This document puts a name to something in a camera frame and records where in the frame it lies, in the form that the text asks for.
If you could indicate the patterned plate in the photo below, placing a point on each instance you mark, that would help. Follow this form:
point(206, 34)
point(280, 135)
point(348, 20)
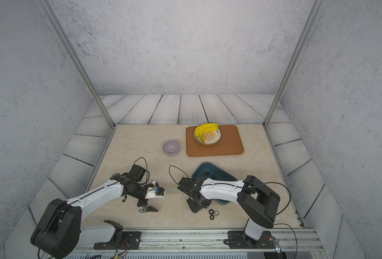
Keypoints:
point(208, 138)

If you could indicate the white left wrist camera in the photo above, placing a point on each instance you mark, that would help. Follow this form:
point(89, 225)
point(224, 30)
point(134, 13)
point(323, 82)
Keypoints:
point(154, 188)

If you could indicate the brown rectangular mat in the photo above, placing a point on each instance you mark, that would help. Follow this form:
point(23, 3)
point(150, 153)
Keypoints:
point(229, 143)

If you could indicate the aluminium frame post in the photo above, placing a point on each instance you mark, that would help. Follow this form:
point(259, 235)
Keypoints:
point(294, 59)
point(54, 23)

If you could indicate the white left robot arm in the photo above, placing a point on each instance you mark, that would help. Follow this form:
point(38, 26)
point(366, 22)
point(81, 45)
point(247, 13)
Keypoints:
point(60, 230)

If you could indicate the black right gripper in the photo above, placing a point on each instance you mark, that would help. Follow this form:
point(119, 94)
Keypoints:
point(193, 209)

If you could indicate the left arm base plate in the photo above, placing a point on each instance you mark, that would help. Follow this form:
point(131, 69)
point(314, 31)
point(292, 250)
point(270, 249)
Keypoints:
point(121, 241)

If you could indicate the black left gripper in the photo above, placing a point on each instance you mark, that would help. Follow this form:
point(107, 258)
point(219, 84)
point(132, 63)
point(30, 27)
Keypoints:
point(144, 204)

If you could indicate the teal plastic storage box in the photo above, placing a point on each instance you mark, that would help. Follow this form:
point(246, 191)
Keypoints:
point(213, 171)

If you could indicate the right aluminium frame post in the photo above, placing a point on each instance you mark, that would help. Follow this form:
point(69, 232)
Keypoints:
point(294, 59)

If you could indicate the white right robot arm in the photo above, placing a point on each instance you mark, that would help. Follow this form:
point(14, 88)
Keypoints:
point(258, 200)

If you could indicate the left aluminium frame post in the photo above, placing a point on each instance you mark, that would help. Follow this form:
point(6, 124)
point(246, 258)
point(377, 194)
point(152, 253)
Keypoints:
point(54, 23)

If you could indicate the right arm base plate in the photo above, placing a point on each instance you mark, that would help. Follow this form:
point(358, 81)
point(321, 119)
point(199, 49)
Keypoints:
point(239, 240)

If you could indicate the yellow banana bunch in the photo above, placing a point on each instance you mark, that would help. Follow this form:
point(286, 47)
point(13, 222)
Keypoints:
point(203, 128)

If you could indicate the lilac ceramic bowl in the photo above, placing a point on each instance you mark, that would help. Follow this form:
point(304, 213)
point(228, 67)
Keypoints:
point(171, 147)

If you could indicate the aluminium front rail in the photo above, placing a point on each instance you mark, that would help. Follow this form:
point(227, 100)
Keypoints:
point(208, 244)

